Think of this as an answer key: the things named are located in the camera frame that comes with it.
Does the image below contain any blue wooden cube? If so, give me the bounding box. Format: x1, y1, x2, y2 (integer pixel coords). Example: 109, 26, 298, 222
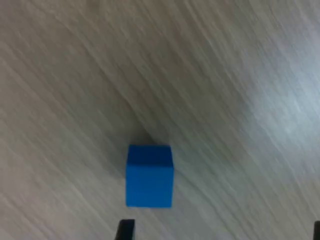
124, 144, 174, 209

